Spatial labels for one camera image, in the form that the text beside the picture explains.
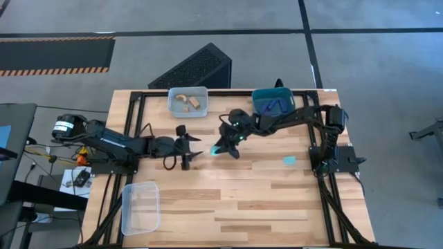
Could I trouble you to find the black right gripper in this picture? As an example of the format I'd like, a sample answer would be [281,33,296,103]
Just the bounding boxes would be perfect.
[210,109,264,160]

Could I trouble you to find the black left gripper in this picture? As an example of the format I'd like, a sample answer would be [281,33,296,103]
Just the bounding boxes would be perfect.
[148,124,205,171]

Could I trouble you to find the light grey plastic bin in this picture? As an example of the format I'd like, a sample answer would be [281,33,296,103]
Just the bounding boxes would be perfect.
[167,86,210,119]

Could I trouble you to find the teal plastic bin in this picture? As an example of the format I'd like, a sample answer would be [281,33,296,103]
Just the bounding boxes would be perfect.
[251,86,296,118]

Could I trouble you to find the black computer case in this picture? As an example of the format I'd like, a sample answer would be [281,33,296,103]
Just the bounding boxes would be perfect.
[147,41,233,90]

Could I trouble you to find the clear plastic container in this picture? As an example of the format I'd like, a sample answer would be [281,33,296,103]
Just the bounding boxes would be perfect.
[120,181,162,237]

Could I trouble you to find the small black controller box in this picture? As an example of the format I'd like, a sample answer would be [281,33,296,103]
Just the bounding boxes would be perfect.
[72,169,91,188]

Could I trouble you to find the white paper sheet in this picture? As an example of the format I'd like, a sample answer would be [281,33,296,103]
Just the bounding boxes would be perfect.
[58,167,93,199]

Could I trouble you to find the black hazard striped floor mat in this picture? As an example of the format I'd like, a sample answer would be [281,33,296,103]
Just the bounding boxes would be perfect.
[0,36,117,77]

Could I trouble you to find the black side desk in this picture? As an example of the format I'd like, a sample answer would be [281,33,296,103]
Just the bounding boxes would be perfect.
[0,102,38,208]

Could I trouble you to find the black aluminium table frame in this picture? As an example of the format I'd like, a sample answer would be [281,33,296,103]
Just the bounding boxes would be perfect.
[78,89,381,249]

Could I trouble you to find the orange cable connector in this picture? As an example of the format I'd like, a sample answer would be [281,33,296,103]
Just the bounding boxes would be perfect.
[75,147,90,166]

